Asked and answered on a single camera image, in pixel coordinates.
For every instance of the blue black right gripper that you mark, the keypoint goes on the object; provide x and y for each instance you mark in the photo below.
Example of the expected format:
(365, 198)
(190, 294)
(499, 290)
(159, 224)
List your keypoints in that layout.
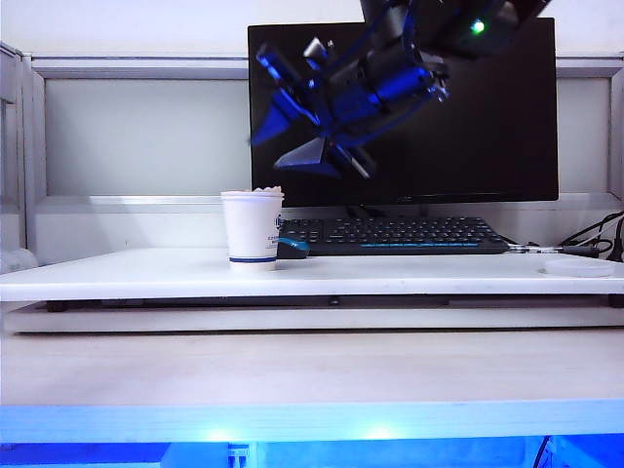
(370, 92)

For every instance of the white feather shuttlecock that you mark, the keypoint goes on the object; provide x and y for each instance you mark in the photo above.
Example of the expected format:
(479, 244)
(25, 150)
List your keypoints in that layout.
(267, 188)

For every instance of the white paper cup blue logo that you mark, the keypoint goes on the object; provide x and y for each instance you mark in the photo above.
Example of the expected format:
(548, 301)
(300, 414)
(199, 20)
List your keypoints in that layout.
(251, 229)

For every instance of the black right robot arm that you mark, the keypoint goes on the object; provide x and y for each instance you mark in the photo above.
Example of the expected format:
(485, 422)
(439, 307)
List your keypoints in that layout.
(458, 24)

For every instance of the black monitor stand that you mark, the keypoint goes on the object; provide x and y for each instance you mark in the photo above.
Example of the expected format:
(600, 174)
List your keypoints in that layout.
(363, 211)

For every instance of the black and blue mouse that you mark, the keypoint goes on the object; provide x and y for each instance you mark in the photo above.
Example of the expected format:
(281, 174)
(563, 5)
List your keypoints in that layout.
(294, 248)

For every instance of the white raised desk board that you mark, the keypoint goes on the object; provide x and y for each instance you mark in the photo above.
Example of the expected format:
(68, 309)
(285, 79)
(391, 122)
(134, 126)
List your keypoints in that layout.
(312, 278)

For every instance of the black keyboard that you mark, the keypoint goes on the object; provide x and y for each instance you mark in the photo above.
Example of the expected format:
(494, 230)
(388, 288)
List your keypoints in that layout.
(419, 234)

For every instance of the black computer monitor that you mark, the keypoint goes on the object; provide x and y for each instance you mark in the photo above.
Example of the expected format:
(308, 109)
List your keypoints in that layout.
(478, 136)

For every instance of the white base board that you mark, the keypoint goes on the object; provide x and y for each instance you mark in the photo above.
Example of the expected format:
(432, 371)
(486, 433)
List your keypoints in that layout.
(312, 321)

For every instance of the clear pen with black cap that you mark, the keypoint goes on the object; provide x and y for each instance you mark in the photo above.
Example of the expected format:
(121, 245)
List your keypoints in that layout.
(551, 249)

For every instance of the white round plastic lid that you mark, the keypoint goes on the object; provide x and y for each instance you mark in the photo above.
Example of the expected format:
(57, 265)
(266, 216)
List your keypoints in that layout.
(579, 268)

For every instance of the grey aluminium partition frame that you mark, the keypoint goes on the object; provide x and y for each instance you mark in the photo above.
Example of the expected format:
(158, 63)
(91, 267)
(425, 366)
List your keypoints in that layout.
(136, 67)

